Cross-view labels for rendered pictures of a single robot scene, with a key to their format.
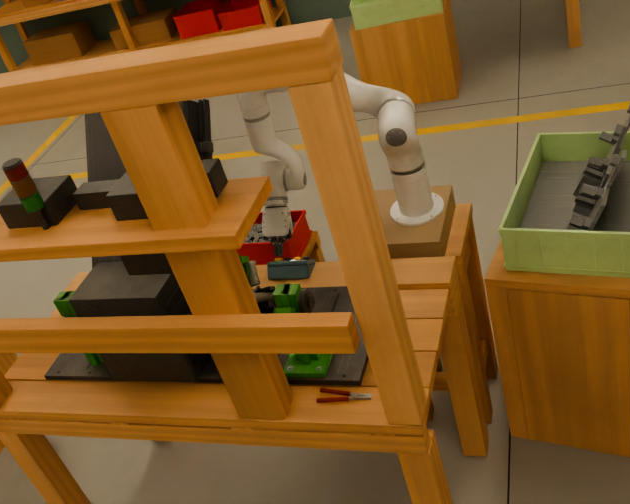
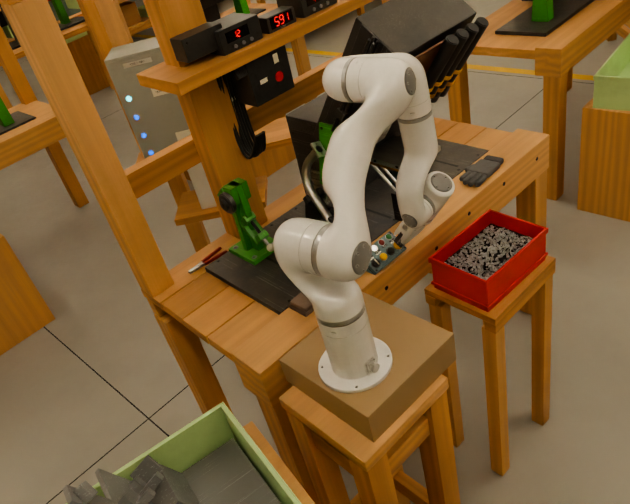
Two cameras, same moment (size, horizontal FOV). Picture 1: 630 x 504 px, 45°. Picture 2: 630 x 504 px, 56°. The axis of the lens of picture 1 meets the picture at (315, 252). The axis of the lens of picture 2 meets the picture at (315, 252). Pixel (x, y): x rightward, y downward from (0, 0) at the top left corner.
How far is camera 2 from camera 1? 308 cm
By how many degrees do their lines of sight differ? 91
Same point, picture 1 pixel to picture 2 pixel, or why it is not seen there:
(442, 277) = (242, 350)
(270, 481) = not seen: hidden behind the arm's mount
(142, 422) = not seen: hidden behind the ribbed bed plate
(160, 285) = (296, 116)
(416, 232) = (315, 348)
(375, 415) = (175, 271)
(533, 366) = not seen: outside the picture
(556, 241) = (165, 454)
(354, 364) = (221, 268)
